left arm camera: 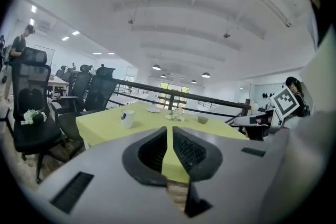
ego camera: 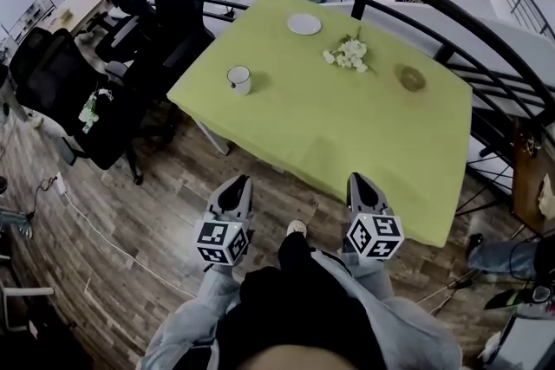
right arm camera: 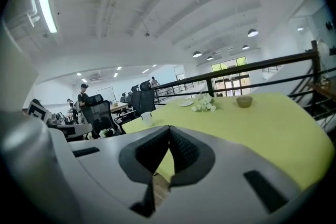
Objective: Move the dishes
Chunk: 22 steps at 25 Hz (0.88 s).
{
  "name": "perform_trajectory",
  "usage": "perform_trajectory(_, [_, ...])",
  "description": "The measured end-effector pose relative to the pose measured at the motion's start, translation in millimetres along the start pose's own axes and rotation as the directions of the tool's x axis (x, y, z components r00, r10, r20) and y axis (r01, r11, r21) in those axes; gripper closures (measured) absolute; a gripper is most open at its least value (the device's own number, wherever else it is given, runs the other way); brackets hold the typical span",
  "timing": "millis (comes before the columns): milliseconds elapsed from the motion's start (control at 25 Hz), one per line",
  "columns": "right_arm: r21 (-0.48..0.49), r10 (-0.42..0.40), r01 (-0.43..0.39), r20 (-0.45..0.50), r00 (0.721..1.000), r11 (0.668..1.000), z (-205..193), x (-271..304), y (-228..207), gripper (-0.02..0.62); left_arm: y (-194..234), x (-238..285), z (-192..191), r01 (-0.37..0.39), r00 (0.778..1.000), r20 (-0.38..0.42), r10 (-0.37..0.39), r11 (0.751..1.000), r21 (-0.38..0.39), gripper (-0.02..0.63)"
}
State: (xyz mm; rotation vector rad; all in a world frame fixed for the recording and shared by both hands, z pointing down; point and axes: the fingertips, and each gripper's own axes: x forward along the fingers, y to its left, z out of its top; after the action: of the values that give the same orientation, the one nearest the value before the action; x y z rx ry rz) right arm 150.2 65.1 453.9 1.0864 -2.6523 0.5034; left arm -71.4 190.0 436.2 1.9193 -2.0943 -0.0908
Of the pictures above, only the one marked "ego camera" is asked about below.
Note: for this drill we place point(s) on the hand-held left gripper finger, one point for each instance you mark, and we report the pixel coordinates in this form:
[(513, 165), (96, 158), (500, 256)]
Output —
[(248, 195), (229, 185)]

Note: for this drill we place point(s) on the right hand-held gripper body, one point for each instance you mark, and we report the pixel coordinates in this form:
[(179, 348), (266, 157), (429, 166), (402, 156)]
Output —
[(375, 236)]

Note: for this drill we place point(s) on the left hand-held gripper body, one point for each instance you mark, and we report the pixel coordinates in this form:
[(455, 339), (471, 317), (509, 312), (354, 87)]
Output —
[(219, 236)]

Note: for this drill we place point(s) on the white enamel cup dish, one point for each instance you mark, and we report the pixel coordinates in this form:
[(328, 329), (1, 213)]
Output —
[(239, 80)]

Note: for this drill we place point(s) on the white plate dish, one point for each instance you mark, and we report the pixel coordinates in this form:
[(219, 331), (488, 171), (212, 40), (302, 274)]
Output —
[(304, 24)]

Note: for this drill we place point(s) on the person's left forearm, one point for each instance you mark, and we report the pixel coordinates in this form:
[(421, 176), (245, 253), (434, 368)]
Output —
[(195, 307)]

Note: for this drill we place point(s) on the person's right forearm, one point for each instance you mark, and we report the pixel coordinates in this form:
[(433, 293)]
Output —
[(390, 307)]

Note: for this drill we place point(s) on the white table leg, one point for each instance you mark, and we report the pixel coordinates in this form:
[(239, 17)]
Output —
[(213, 139)]

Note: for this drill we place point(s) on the person's white shoe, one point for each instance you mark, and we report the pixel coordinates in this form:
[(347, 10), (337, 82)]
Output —
[(297, 228)]

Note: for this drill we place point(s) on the green tablecloth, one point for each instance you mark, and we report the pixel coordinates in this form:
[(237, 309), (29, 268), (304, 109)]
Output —
[(329, 130)]

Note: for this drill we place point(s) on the person's black clothed body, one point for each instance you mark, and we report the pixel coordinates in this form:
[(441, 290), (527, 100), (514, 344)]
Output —
[(299, 307)]

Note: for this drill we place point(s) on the white flower bouquet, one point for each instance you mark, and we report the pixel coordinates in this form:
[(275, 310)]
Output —
[(350, 54)]

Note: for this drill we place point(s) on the white green bag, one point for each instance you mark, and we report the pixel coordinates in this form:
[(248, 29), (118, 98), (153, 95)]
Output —
[(91, 110)]

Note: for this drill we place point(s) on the white power strip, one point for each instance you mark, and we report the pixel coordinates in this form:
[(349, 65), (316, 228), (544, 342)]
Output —
[(60, 183)]

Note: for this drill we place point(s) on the large black office chair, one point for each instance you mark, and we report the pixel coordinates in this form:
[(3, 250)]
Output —
[(56, 86)]

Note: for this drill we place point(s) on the white stool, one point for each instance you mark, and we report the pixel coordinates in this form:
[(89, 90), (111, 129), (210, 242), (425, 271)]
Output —
[(17, 301)]

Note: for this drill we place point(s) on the light wooden desk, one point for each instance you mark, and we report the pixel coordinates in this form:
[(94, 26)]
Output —
[(76, 13)]

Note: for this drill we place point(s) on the whiteboard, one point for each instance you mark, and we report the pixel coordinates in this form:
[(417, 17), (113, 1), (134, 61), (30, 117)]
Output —
[(22, 0)]

